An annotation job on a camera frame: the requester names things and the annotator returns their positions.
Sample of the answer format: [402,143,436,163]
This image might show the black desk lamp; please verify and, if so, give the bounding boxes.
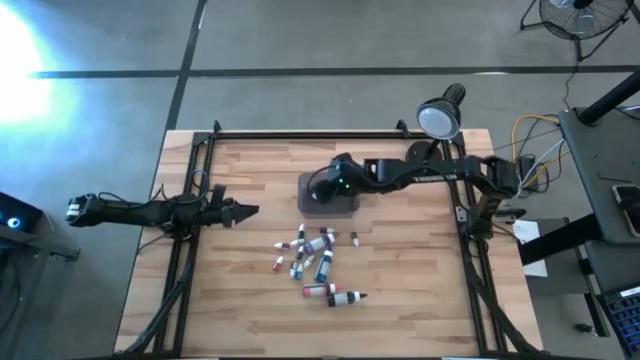
[404,82,469,176]

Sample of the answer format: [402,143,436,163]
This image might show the black box with blue light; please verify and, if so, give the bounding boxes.
[0,192,46,236]

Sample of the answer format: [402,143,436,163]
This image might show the white paper sheet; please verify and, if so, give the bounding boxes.
[512,218,550,279]

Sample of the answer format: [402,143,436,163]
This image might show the white cable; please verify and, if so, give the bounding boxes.
[494,139,569,199]

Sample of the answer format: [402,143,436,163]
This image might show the large red food coloring bottle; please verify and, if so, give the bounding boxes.
[302,282,345,299]

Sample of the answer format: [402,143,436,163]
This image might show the smartphone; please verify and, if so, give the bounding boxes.
[611,183,640,239]

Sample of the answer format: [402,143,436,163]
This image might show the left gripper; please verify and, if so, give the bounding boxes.
[199,197,260,230]

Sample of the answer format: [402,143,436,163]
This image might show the purple and white box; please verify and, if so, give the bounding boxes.
[303,233,337,255]

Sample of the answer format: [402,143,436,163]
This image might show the large blue food coloring bottle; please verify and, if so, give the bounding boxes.
[313,248,335,284]

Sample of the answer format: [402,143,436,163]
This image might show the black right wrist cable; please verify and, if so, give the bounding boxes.
[305,167,332,202]

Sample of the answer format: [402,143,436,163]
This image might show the black aluminium table frame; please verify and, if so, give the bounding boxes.
[114,119,544,359]

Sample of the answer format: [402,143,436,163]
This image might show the black metal stand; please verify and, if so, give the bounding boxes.
[0,219,81,264]

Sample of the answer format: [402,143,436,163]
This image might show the large black food coloring bottle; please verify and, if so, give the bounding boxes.
[327,290,369,308]

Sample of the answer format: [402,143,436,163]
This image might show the grey side table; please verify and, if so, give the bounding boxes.
[557,107,640,246]

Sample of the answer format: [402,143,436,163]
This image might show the black side table beam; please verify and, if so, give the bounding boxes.
[517,213,604,267]

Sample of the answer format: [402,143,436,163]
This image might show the black floor fan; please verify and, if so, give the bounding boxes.
[519,0,636,62]

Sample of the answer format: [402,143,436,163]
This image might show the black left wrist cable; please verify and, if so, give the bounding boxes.
[97,168,212,207]

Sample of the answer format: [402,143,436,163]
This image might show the yellow cable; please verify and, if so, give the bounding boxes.
[509,113,571,190]

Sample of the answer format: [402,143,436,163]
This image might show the black keyboard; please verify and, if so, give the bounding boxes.
[597,284,640,359]

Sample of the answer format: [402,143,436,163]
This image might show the black round pole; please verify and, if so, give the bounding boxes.
[578,69,640,126]

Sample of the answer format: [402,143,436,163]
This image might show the grey translucent plastic bin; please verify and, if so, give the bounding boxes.
[297,172,361,219]

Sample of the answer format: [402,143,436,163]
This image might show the black power strip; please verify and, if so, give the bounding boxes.
[517,155,539,191]

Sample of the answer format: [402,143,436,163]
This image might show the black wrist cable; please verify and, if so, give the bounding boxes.
[97,168,212,207]
[305,167,332,202]

